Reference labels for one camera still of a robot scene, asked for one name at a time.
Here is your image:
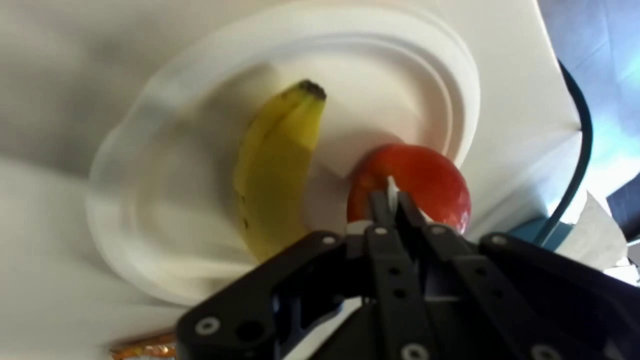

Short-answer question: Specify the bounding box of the white paper plate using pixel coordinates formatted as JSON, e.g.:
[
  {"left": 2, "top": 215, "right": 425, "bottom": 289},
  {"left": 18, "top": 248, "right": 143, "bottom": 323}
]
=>
[{"left": 85, "top": 3, "right": 483, "bottom": 311}]

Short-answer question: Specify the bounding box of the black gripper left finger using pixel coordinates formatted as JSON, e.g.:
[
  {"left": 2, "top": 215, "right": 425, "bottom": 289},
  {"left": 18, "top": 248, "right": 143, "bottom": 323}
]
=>
[{"left": 172, "top": 189, "right": 435, "bottom": 360}]

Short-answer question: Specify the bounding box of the red apple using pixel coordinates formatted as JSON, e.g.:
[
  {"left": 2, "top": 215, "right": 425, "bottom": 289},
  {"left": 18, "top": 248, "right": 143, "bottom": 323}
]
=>
[{"left": 345, "top": 143, "right": 475, "bottom": 236}]

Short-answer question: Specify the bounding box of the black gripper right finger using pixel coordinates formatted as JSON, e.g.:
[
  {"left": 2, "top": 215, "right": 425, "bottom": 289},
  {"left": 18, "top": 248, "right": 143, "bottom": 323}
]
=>
[{"left": 396, "top": 192, "right": 640, "bottom": 360}]

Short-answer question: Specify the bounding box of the yellow banana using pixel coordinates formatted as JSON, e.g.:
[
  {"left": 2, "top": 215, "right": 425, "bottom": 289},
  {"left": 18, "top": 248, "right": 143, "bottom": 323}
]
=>
[{"left": 232, "top": 79, "right": 330, "bottom": 265}]

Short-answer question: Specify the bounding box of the black cable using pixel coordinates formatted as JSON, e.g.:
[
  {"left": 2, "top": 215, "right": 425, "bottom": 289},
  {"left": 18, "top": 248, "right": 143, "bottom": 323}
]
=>
[{"left": 538, "top": 60, "right": 596, "bottom": 248}]

